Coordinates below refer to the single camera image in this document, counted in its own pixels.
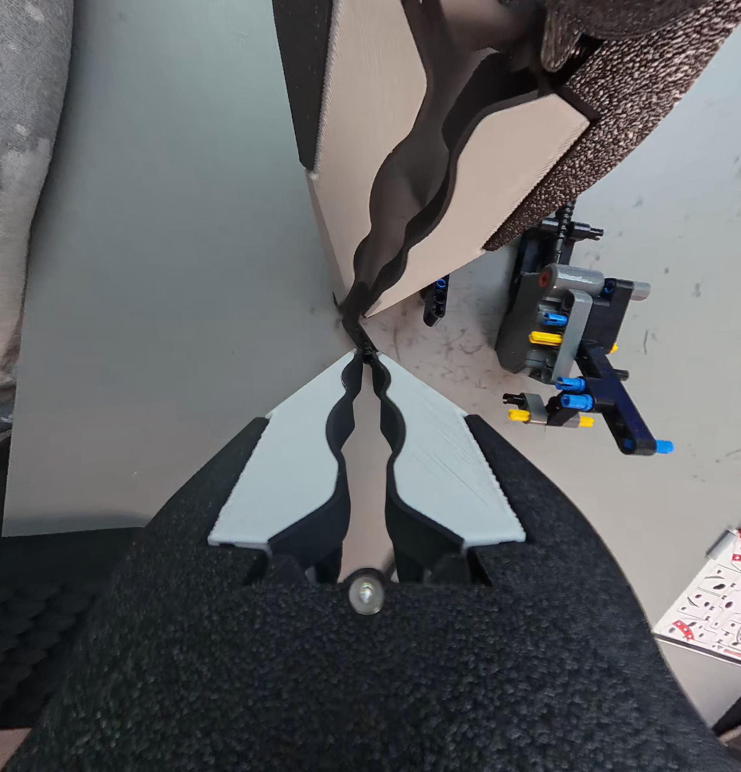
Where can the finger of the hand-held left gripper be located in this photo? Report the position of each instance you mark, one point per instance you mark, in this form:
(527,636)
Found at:
(515,169)
(370,108)

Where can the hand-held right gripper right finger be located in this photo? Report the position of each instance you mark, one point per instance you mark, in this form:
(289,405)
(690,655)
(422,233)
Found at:
(455,482)

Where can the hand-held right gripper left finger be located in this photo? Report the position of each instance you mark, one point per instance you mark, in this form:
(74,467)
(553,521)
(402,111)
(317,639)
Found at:
(274,482)

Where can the small black toy beam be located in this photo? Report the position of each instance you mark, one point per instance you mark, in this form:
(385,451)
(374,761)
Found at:
(433,307)

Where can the black toy axle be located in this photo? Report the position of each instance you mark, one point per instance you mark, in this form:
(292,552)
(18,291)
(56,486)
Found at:
(357,332)

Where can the grey desk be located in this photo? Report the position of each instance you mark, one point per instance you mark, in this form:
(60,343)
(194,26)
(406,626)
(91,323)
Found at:
(165,301)

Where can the toy brick chassis assembly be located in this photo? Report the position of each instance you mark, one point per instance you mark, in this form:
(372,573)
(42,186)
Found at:
(527,325)

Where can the toy sticker sheet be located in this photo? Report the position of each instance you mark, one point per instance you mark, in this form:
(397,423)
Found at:
(714,603)

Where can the black office chair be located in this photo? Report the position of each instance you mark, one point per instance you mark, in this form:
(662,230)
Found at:
(20,633)

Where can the person's grey mottled sweatshirt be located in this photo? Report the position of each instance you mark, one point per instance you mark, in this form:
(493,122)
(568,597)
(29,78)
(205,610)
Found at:
(20,181)

